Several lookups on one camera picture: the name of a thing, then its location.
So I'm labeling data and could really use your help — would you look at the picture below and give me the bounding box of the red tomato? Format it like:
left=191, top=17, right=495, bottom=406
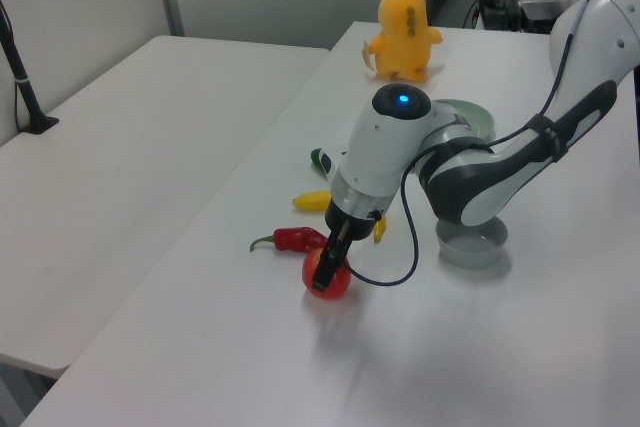
left=301, top=248, right=352, bottom=302

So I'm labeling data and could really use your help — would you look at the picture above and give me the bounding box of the pale green plate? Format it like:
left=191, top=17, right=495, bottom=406
left=433, top=98, right=496, bottom=141

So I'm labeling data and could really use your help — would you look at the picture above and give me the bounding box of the yellow banana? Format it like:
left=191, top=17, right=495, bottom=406
left=292, top=190, right=389, bottom=244

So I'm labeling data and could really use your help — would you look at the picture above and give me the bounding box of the black pole with base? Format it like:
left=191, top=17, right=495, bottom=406
left=0, top=0, right=60, bottom=136

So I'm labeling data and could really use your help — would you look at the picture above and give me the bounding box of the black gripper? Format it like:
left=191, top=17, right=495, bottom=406
left=311, top=199, right=387, bottom=294

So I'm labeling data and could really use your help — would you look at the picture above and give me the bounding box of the black computer box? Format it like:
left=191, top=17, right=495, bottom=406
left=478, top=0, right=522, bottom=31

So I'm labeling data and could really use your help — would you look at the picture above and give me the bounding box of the red chili pepper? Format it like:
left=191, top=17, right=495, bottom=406
left=249, top=226, right=329, bottom=254

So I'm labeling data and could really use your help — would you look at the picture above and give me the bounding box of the orange plush dinosaur toy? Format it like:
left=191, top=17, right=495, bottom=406
left=360, top=0, right=444, bottom=82

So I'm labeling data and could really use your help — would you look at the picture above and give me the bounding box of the green cucumber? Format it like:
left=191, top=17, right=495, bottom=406
left=309, top=146, right=334, bottom=179

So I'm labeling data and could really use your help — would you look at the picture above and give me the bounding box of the dark robot arm cable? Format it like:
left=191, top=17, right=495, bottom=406
left=348, top=0, right=592, bottom=288

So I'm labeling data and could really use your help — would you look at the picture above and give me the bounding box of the grey bowl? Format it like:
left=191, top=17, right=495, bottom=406
left=435, top=216, right=510, bottom=269

